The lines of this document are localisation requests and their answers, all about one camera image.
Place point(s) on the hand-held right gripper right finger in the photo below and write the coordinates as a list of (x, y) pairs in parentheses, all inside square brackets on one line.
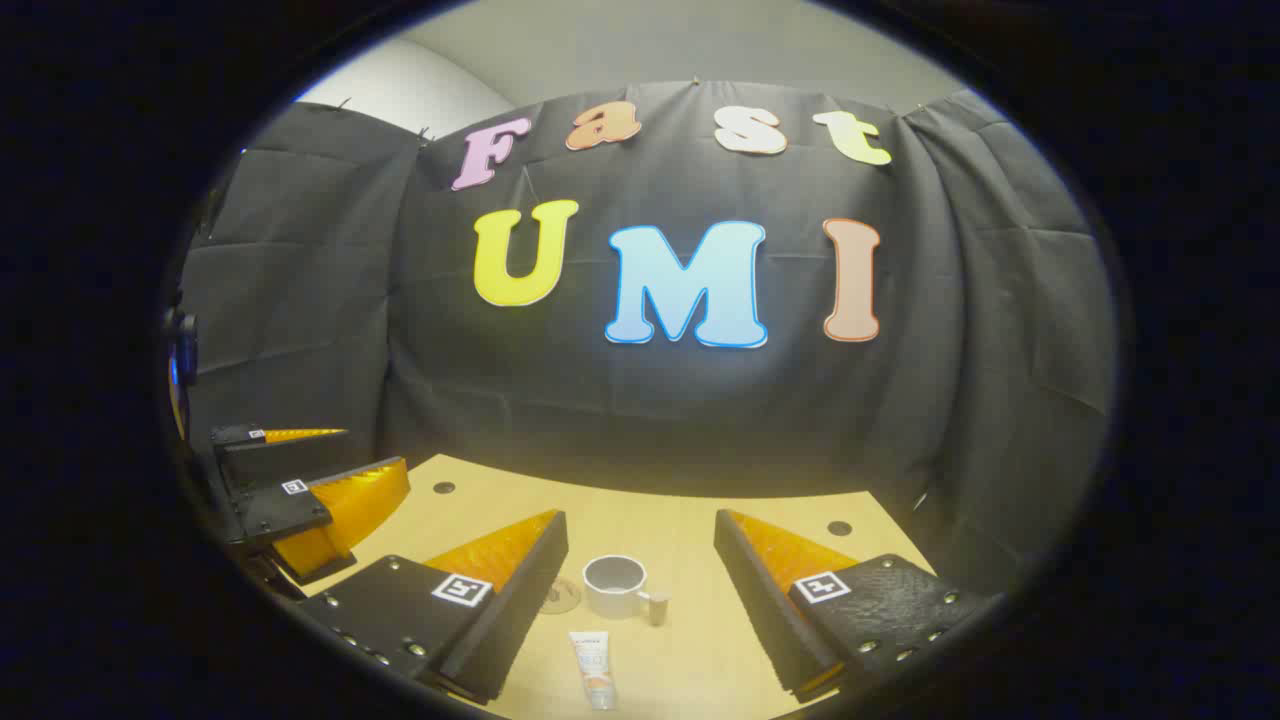
[(760, 600)]

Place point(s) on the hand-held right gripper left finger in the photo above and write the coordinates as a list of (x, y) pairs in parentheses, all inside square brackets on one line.
[(520, 600)]

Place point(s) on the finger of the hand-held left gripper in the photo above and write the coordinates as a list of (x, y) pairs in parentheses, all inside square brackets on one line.
[(235, 437), (275, 505)]

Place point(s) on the round cork coaster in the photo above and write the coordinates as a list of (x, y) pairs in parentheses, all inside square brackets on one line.
[(560, 598)]

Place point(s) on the white toothpaste tube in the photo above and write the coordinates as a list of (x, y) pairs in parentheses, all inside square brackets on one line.
[(595, 665)]

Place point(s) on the wooden desktop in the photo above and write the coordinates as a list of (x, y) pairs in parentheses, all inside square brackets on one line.
[(660, 530)]

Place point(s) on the black backdrop cloth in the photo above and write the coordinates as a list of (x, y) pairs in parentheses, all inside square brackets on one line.
[(650, 420)]

